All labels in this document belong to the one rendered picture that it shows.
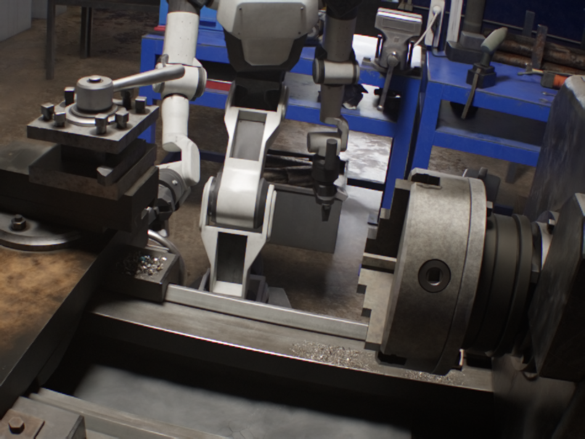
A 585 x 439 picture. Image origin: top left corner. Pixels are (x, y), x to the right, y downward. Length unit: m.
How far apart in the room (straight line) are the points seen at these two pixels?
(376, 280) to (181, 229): 2.29
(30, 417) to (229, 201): 1.14
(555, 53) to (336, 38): 2.22
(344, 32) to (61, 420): 1.44
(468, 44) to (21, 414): 2.44
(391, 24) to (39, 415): 1.87
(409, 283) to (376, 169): 3.16
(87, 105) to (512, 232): 0.66
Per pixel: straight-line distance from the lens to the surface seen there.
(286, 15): 1.90
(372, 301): 0.86
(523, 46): 4.03
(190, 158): 1.74
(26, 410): 0.96
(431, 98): 2.62
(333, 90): 2.14
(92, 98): 1.12
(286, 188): 2.92
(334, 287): 2.83
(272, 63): 1.99
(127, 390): 1.21
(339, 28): 2.03
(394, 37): 2.45
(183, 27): 1.88
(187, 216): 3.21
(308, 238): 3.02
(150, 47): 2.76
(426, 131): 2.66
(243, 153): 2.04
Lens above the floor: 1.54
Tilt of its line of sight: 28 degrees down
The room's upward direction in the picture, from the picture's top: 7 degrees clockwise
